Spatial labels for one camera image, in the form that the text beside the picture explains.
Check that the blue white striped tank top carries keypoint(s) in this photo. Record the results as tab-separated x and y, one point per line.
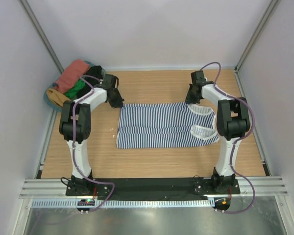
166	125

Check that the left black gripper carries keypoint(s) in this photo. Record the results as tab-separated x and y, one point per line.
119	103

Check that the left corner aluminium post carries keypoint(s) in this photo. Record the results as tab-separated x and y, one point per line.
39	30

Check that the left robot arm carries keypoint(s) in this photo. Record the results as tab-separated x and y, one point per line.
75	122

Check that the tan tank top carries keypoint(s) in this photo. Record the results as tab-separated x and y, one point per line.
56	98

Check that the pink tank top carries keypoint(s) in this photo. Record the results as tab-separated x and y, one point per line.
71	75

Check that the corner aluminium post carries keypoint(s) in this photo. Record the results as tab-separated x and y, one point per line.
257	32
39	30

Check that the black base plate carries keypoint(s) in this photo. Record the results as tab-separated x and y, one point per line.
150	189

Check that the black tank top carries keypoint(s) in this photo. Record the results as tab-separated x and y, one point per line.
94	71

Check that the aluminium frame rail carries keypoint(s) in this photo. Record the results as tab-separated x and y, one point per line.
53	188

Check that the right corner aluminium post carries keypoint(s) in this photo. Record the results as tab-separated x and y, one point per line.
257	32

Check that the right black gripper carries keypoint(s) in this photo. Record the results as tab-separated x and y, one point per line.
188	99

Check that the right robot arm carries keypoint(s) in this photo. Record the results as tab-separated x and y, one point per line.
234	122

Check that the green tank top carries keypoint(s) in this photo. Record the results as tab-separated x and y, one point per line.
72	93

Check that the slotted cable duct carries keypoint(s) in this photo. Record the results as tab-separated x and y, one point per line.
89	204

